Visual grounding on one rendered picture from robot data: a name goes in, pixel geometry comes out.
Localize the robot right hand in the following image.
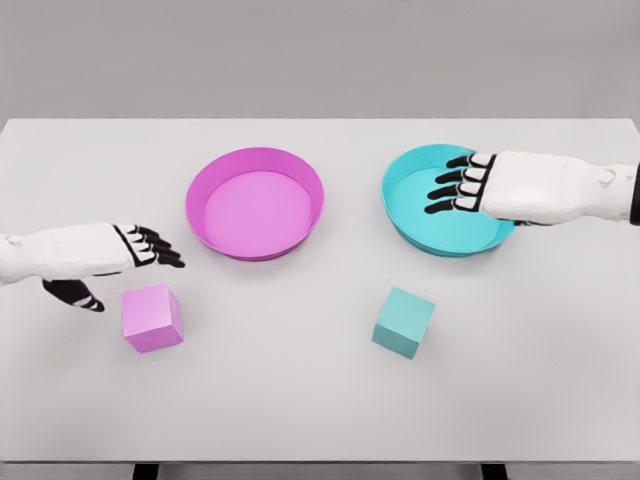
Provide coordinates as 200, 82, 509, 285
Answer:
423, 151, 584, 227

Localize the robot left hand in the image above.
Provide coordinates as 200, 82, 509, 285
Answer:
34, 222, 187, 314

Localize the pink block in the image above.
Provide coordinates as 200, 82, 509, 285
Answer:
120, 282, 184, 355

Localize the cyan plate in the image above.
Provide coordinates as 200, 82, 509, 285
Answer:
381, 144, 517, 259

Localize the pink plate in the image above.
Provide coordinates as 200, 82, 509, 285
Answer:
184, 146, 326, 262

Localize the cyan block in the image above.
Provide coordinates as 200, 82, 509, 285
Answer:
371, 285, 436, 361

